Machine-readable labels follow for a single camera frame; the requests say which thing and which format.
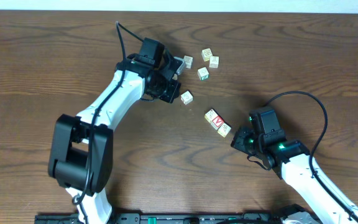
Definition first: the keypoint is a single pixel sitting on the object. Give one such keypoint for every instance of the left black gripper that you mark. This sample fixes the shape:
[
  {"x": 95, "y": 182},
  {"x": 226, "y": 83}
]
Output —
[{"x": 173, "y": 96}]

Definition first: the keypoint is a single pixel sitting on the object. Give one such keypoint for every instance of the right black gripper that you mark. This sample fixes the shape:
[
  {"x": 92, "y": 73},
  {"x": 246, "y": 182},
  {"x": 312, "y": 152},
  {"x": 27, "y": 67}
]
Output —
[{"x": 239, "y": 142}]

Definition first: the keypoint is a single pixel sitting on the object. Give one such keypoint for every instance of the wooden block yellow side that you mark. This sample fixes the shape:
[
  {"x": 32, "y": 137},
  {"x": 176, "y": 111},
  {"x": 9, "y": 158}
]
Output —
[{"x": 224, "y": 130}]

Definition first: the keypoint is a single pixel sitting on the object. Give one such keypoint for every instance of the wooden block red side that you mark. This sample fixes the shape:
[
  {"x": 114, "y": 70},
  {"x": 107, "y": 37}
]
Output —
[{"x": 186, "y": 97}]

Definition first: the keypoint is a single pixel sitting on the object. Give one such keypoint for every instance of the red letter block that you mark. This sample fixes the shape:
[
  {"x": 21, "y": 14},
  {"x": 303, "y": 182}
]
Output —
[{"x": 217, "y": 122}]

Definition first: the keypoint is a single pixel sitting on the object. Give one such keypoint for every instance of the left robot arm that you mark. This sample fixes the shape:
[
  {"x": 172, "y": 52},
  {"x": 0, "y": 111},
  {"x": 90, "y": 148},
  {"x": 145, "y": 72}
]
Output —
[{"x": 81, "y": 153}]

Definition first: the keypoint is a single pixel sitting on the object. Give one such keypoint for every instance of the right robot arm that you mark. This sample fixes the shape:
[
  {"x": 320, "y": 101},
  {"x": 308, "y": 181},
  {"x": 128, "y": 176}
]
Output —
[{"x": 292, "y": 162}]

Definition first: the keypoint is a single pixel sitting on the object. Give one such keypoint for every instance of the wooden block green side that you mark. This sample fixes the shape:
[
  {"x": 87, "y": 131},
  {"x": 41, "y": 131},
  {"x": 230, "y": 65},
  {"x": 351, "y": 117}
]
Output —
[{"x": 203, "y": 73}]

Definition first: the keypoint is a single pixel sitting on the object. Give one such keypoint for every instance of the wooden block beside top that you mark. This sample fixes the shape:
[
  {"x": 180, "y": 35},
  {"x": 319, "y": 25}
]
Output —
[{"x": 214, "y": 62}]

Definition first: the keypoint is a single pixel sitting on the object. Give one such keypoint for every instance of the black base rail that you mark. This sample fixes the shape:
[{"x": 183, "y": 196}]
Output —
[{"x": 135, "y": 218}]

